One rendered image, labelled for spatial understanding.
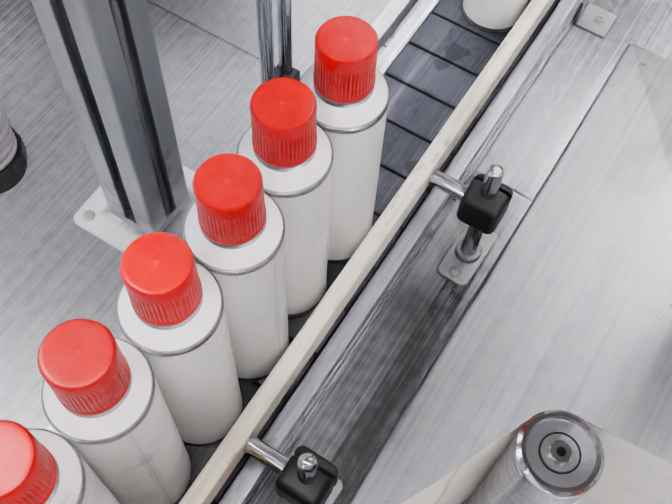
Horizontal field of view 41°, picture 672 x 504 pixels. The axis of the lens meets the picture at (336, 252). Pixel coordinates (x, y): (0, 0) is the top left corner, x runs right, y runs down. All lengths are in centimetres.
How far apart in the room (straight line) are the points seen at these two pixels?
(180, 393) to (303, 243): 11
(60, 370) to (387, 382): 31
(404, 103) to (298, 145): 27
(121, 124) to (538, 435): 32
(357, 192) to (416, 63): 21
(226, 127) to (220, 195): 34
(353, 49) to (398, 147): 23
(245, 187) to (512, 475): 18
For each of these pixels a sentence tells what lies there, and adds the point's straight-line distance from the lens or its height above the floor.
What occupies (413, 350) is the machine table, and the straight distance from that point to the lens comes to 66.
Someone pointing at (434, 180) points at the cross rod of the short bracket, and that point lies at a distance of 64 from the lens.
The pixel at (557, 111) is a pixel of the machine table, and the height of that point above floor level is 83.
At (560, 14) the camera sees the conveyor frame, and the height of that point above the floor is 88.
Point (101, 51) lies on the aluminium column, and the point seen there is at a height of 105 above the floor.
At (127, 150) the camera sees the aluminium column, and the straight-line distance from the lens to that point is 60.
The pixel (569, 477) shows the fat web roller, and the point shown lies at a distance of 40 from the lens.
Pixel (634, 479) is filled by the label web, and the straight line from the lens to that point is 45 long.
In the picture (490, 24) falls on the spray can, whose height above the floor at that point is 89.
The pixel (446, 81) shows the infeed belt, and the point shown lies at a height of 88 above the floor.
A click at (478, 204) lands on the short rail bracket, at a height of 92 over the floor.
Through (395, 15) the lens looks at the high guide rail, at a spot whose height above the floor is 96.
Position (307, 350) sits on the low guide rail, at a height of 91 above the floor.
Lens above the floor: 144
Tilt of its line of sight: 62 degrees down
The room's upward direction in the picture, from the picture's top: 4 degrees clockwise
